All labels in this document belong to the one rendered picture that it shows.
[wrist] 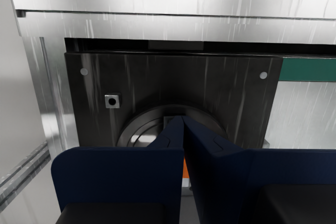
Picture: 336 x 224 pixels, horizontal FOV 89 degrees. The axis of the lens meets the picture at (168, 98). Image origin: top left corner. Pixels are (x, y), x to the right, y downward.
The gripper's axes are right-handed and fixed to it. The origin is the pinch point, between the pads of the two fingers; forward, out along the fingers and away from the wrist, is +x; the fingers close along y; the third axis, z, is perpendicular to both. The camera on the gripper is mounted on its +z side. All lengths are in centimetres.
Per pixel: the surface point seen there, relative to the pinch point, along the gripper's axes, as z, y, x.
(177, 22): 6.7, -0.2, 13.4
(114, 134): -6.5, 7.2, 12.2
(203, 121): -3.5, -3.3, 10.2
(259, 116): -3.7, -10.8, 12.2
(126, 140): -6.0, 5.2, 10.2
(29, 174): -12.9, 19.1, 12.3
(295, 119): -6.6, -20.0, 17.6
